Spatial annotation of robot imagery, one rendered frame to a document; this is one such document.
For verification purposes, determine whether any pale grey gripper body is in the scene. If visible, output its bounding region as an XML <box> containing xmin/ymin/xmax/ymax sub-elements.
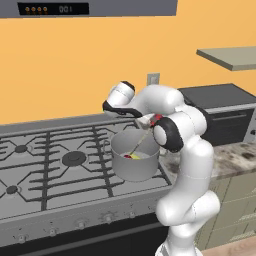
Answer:
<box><xmin>135</xmin><ymin>114</ymin><xmax>155</xmax><ymax>131</ymax></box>

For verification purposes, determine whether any grey metal pot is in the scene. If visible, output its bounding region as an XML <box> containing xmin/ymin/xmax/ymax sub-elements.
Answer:
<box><xmin>101</xmin><ymin>128</ymin><xmax>168</xmax><ymax>183</ymax></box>

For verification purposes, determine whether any black toaster oven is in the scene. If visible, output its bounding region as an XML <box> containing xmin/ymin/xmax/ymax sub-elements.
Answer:
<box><xmin>177</xmin><ymin>83</ymin><xmax>256</xmax><ymax>147</ymax></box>

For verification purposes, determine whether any grey gas hob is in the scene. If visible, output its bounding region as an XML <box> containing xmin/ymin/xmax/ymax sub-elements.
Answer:
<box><xmin>0</xmin><ymin>113</ymin><xmax>175</xmax><ymax>249</ymax></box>

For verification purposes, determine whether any beige cupboard run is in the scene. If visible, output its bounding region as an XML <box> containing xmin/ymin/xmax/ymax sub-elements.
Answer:
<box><xmin>194</xmin><ymin>171</ymin><xmax>256</xmax><ymax>252</ymax></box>

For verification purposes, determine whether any black oven door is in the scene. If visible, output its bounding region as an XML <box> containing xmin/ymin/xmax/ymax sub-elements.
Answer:
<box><xmin>0</xmin><ymin>214</ymin><xmax>172</xmax><ymax>256</ymax></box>

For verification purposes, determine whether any wooden spatula with red handle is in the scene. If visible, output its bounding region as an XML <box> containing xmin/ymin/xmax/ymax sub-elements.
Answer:
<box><xmin>129</xmin><ymin>113</ymin><xmax>164</xmax><ymax>160</ymax></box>

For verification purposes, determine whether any grey wall socket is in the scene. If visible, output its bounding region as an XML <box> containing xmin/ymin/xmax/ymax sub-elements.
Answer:
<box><xmin>146</xmin><ymin>72</ymin><xmax>161</xmax><ymax>87</ymax></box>

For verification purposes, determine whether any grey wall shelf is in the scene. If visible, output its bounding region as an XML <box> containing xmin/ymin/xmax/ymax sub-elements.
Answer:
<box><xmin>195</xmin><ymin>45</ymin><xmax>256</xmax><ymax>72</ymax></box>

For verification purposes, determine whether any grey oven door handle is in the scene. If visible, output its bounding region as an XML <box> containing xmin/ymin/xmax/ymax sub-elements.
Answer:
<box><xmin>28</xmin><ymin>225</ymin><xmax>169</xmax><ymax>256</ymax></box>

